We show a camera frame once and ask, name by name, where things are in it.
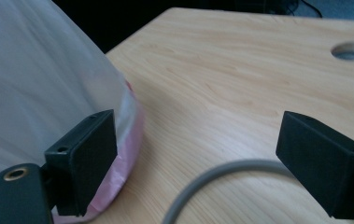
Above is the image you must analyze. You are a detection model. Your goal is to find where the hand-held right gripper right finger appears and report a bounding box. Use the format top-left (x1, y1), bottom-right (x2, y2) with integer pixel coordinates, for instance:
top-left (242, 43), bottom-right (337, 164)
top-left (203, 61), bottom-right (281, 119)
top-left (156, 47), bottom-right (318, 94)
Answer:
top-left (275, 110), bottom-right (354, 220)

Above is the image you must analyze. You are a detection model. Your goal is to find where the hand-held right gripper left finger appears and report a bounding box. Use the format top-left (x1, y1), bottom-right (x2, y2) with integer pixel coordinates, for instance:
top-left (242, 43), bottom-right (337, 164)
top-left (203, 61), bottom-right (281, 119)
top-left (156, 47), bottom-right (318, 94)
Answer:
top-left (44, 108), bottom-right (119, 217)

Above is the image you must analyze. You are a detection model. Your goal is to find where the translucent white plastic bag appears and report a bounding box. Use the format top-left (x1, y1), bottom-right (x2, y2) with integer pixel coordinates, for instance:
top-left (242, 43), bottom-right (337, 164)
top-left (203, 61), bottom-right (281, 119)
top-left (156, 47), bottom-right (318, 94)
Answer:
top-left (0, 0), bottom-right (147, 224)

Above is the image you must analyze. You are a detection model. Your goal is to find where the black floor cable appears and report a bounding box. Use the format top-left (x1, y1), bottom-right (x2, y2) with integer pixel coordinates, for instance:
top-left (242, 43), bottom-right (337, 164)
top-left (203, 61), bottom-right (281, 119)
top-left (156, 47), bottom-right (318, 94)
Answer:
top-left (300, 0), bottom-right (324, 19)

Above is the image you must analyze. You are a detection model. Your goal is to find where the grey bin ring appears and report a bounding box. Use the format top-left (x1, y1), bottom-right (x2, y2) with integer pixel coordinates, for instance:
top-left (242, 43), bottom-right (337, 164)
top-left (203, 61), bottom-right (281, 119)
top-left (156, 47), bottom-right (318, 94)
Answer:
top-left (161, 158), bottom-right (296, 224)

